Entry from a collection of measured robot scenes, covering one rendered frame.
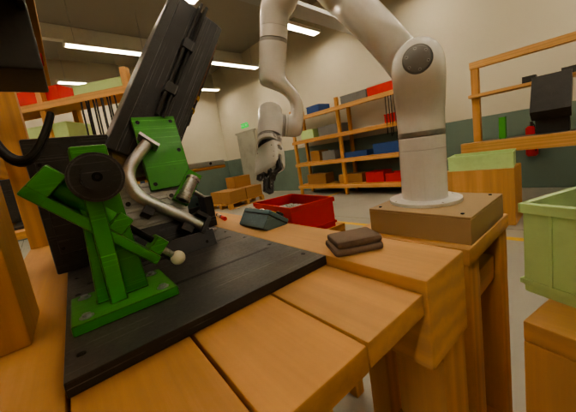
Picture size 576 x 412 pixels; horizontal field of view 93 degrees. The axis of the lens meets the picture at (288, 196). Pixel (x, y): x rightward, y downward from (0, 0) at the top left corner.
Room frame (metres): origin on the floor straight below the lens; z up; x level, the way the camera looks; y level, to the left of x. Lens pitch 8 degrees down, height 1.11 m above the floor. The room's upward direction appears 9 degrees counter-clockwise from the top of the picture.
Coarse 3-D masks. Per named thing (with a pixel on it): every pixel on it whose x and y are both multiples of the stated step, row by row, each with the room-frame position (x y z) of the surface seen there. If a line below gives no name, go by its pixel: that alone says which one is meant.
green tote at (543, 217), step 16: (560, 192) 0.51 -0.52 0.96; (528, 208) 0.47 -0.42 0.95; (544, 208) 0.45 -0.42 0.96; (560, 208) 0.43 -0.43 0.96; (528, 224) 0.47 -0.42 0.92; (544, 224) 0.45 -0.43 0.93; (560, 224) 0.43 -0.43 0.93; (528, 240) 0.47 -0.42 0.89; (544, 240) 0.45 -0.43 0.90; (560, 240) 0.43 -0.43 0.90; (528, 256) 0.47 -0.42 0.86; (544, 256) 0.45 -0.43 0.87; (560, 256) 0.43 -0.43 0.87; (528, 272) 0.47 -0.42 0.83; (544, 272) 0.45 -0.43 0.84; (560, 272) 0.43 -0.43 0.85; (528, 288) 0.47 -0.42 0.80; (544, 288) 0.45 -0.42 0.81; (560, 288) 0.43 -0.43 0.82
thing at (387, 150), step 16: (352, 96) 6.00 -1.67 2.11; (368, 96) 5.73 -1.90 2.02; (384, 96) 5.40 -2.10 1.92; (320, 112) 6.60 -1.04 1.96; (336, 112) 6.31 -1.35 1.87; (304, 128) 7.66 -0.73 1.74; (320, 128) 6.79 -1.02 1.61; (336, 128) 6.39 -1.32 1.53; (368, 128) 5.71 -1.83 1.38; (352, 144) 6.57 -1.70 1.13; (384, 144) 5.55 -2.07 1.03; (320, 160) 6.89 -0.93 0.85; (336, 160) 6.38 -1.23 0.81; (352, 160) 6.05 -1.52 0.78; (320, 176) 6.95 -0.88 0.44; (352, 176) 6.23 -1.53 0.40; (368, 176) 5.89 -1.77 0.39; (384, 176) 5.67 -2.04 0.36; (400, 176) 5.36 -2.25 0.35
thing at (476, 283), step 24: (504, 240) 0.74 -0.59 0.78; (480, 264) 0.69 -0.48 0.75; (504, 264) 0.74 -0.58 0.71; (480, 288) 0.65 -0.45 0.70; (504, 288) 0.73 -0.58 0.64; (480, 312) 0.60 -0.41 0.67; (504, 312) 0.73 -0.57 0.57; (480, 336) 0.60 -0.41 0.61; (504, 336) 0.72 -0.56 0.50; (384, 360) 0.76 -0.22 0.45; (480, 360) 0.59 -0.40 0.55; (504, 360) 0.72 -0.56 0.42; (384, 384) 0.76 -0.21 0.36; (480, 384) 0.59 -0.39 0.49; (504, 384) 0.72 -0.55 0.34; (384, 408) 0.77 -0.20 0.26; (480, 408) 0.58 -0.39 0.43; (504, 408) 0.72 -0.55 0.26
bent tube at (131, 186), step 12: (144, 144) 0.73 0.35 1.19; (156, 144) 0.74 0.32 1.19; (132, 156) 0.71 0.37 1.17; (144, 156) 0.73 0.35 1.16; (132, 168) 0.70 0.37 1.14; (132, 180) 0.69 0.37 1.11; (132, 192) 0.68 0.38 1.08; (144, 192) 0.70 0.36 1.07; (144, 204) 0.68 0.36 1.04; (156, 204) 0.69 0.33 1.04; (168, 204) 0.71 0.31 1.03; (168, 216) 0.71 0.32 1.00; (180, 216) 0.71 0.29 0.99; (192, 216) 0.73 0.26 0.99
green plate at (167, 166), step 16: (144, 128) 0.78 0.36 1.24; (160, 128) 0.81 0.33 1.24; (176, 128) 0.83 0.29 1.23; (160, 144) 0.79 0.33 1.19; (176, 144) 0.82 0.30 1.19; (144, 160) 0.75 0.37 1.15; (160, 160) 0.77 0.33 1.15; (176, 160) 0.80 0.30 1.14; (160, 176) 0.76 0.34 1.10; (176, 176) 0.78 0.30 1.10
